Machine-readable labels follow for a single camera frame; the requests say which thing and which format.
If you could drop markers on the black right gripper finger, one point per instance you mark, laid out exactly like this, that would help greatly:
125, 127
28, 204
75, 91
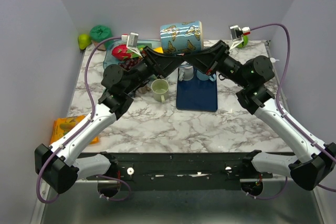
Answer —
204, 62
220, 47

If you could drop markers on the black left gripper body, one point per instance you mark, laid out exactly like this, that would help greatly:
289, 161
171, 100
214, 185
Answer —
144, 70

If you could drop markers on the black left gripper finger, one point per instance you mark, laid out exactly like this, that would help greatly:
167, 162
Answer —
150, 54
164, 66

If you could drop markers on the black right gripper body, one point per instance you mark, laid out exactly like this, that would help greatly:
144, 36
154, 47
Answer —
227, 66

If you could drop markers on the brown striped mug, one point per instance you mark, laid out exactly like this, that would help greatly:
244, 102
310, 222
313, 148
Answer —
145, 89

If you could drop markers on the pale grey-blue mug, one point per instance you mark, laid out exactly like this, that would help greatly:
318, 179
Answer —
185, 73

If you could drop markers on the light green mug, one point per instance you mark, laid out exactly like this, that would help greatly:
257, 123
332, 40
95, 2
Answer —
160, 90

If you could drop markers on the large blue butterfly mug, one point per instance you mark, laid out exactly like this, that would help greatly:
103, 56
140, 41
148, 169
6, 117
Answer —
182, 38

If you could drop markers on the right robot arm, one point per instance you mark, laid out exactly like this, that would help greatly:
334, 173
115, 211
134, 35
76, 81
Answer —
312, 161

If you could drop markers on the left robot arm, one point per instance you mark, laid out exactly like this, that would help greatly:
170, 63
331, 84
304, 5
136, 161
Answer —
55, 163

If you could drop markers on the yellow mango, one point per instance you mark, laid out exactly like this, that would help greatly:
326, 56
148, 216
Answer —
159, 50

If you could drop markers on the purple grape bunch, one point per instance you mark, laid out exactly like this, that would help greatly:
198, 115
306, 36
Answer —
129, 63

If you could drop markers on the red dragon fruit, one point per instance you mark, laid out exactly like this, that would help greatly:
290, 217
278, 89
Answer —
122, 53

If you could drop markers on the dark blue tray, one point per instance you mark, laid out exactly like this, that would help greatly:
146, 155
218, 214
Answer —
197, 95

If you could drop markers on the teal plastic fruit basket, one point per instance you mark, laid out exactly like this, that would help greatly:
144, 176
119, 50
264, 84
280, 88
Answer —
111, 60

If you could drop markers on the cream soap pump bottle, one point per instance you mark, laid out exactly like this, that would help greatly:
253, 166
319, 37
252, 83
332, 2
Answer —
273, 60

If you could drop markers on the green wrapped jar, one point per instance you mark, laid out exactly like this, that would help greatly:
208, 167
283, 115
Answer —
99, 33

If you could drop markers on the green pear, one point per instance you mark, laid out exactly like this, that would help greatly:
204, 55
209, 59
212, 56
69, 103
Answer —
84, 41

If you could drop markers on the orange snack bag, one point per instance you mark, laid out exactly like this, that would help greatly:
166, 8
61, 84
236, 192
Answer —
62, 126

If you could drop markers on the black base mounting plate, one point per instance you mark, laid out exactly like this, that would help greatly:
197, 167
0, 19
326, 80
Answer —
183, 171

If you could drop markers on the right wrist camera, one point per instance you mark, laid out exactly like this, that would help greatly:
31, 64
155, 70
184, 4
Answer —
236, 34

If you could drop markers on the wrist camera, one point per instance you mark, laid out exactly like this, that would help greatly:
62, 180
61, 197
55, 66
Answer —
236, 34
131, 41

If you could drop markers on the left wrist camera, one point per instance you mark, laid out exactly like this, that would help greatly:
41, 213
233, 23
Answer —
131, 41

